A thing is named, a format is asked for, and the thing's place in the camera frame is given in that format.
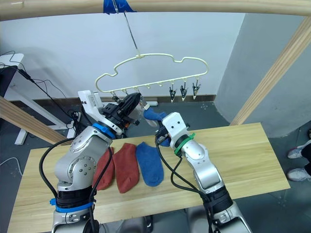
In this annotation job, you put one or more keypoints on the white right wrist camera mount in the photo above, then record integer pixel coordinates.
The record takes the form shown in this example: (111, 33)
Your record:
(173, 123)

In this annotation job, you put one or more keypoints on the clear hanger clip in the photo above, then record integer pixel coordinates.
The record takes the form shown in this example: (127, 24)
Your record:
(195, 90)
(116, 97)
(172, 93)
(183, 92)
(145, 104)

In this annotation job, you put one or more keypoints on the black flat panel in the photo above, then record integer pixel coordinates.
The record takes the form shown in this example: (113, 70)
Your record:
(6, 80)

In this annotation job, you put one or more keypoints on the white power strip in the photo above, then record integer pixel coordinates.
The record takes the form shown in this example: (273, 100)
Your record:
(71, 123)

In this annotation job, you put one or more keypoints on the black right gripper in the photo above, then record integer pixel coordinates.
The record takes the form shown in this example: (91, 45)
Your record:
(162, 138)

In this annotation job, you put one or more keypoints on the dark trouser leg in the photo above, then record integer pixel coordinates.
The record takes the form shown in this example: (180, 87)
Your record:
(307, 155)

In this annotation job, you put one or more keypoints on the white desk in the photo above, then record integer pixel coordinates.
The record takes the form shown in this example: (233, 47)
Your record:
(17, 58)

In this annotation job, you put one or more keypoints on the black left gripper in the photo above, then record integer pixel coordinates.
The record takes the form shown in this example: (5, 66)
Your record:
(113, 112)

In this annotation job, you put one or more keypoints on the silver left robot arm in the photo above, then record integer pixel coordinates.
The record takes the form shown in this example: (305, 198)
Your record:
(80, 165)

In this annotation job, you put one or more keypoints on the blue tape strip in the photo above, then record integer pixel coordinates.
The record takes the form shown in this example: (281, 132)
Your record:
(108, 6)

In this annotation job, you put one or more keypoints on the cream plastic clip hanger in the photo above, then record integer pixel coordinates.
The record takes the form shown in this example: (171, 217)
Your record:
(138, 56)

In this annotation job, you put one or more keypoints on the short slanted wooden beam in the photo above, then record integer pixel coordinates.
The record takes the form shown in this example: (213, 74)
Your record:
(24, 119)

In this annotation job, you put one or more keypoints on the red ankle sock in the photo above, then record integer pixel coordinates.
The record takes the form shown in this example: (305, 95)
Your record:
(105, 174)
(125, 167)

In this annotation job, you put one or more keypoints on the white sneaker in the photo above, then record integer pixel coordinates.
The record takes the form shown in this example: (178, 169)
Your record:
(296, 152)
(298, 174)

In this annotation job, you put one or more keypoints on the horizontal wooden frame beam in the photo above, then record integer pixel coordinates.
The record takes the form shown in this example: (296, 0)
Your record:
(194, 6)

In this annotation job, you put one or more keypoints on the metal hanger hook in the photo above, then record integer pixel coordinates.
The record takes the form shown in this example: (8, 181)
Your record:
(131, 34)

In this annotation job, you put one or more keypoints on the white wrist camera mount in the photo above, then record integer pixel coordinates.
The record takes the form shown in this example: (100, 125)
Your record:
(173, 123)
(91, 102)

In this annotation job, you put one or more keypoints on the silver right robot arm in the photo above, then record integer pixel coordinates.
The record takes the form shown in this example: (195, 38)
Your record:
(206, 167)

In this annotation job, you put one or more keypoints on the grey floor socket strip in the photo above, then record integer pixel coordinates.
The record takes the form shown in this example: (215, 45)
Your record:
(151, 103)

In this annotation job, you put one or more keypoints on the blue ankle sock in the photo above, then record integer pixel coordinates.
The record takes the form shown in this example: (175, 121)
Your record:
(149, 165)
(153, 115)

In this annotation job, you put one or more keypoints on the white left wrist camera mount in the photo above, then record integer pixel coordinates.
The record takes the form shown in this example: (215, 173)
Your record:
(91, 102)

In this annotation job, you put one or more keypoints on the long slanted wooden beam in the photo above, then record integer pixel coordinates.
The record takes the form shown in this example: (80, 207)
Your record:
(274, 72)

